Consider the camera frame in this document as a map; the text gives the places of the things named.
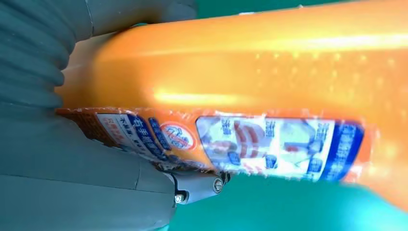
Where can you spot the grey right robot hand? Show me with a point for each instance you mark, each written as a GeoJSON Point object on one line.
{"type": "Point", "coordinates": [79, 185]}

